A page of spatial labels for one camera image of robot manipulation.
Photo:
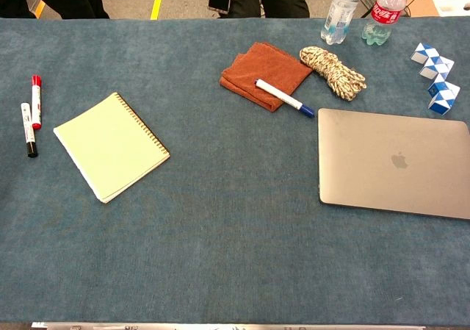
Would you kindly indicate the yellow spiral notebook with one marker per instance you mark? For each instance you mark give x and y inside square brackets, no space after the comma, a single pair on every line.
[110,146]

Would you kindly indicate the blue whiteboard marker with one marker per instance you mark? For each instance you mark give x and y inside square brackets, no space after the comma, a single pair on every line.
[279,94]

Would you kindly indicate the red whiteboard marker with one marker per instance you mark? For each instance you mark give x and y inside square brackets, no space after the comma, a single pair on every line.
[36,106]

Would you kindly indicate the black whiteboard marker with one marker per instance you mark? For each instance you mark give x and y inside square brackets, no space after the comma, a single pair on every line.
[27,128]

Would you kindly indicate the folded orange cloth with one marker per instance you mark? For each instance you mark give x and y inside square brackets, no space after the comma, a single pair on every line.
[264,65]

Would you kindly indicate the blue felt table mat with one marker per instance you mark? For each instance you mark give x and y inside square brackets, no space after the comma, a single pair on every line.
[235,253]

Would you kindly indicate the closed grey laptop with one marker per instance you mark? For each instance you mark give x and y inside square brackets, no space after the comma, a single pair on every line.
[389,161]

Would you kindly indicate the yellow floor tape strip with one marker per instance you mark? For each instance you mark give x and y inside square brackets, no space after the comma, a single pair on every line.
[157,1]

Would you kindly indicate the clear blue-label water bottle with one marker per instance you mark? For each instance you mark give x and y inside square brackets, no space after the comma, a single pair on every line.
[339,14]

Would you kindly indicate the clear red-label plastic bottle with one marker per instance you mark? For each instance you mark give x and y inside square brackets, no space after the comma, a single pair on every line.
[383,12]

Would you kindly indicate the blue white snake puzzle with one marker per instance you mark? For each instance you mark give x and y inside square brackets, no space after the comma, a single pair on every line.
[435,63]

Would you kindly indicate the orange floor tape strip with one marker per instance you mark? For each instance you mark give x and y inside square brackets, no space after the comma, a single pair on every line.
[39,9]

